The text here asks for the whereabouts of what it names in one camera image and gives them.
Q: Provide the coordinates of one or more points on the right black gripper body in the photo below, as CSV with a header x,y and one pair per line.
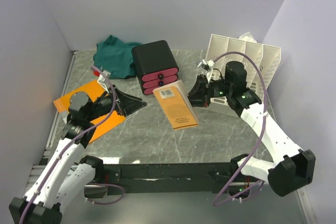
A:
x,y
219,88

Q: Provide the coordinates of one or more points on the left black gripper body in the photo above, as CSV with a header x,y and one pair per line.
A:
x,y
102,106

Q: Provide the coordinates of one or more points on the orange book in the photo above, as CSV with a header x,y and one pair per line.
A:
x,y
174,102

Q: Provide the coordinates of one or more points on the black drawer organizer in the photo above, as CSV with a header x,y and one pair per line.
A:
x,y
152,57

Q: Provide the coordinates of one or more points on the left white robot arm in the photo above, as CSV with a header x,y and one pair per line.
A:
x,y
47,199

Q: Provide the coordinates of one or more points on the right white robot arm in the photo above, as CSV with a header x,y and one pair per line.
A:
x,y
291,168

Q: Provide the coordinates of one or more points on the green cloth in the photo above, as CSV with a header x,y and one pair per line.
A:
x,y
115,56

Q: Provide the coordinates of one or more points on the white file rack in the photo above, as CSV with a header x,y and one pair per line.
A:
x,y
266,57

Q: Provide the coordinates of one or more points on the white crumpled paper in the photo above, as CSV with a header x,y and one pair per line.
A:
x,y
248,37

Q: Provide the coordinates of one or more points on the black base beam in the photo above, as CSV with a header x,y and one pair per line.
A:
x,y
165,178

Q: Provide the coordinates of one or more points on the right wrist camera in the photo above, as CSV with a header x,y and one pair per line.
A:
x,y
207,68

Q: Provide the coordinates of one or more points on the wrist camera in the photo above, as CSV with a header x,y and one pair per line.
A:
x,y
207,68
103,77

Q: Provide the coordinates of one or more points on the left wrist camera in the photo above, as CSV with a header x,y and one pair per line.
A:
x,y
103,77

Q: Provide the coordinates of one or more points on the aluminium rail frame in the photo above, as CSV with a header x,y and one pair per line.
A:
x,y
116,145

